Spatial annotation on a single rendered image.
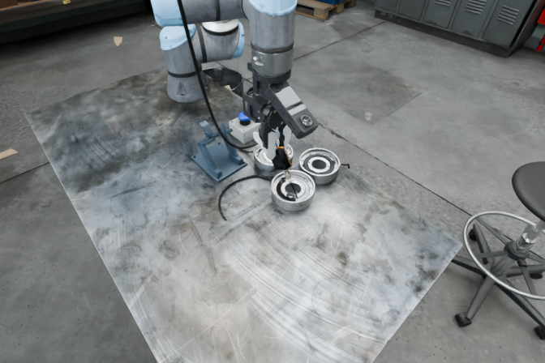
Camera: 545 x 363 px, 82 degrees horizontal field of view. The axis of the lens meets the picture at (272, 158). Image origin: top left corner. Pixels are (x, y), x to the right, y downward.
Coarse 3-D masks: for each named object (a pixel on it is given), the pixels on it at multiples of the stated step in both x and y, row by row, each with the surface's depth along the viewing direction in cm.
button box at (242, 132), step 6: (234, 120) 94; (234, 126) 92; (240, 126) 92; (246, 126) 92; (252, 126) 92; (258, 126) 93; (234, 132) 94; (240, 132) 91; (246, 132) 90; (252, 132) 92; (240, 138) 93; (246, 138) 92; (252, 138) 94
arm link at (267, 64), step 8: (256, 56) 54; (264, 56) 53; (272, 56) 52; (280, 56) 53; (288, 56) 54; (256, 64) 55; (264, 64) 54; (272, 64) 53; (280, 64) 54; (288, 64) 55; (264, 72) 55; (272, 72) 54; (280, 72) 55
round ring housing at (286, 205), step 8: (280, 176) 79; (296, 176) 79; (304, 176) 79; (272, 184) 76; (288, 184) 78; (296, 184) 78; (312, 184) 77; (272, 192) 74; (304, 192) 76; (312, 192) 74; (280, 200) 73; (304, 200) 72; (288, 208) 73; (296, 208) 73
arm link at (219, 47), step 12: (204, 24) 98; (216, 24) 97; (228, 24) 98; (240, 24) 103; (204, 36) 100; (216, 36) 99; (228, 36) 100; (240, 36) 103; (216, 48) 102; (228, 48) 103; (240, 48) 104; (216, 60) 106
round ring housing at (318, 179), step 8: (304, 152) 84; (312, 152) 86; (320, 152) 86; (328, 152) 85; (312, 160) 83; (320, 160) 84; (336, 160) 83; (312, 168) 81; (328, 168) 81; (312, 176) 79; (320, 176) 78; (328, 176) 78; (336, 176) 81; (320, 184) 81
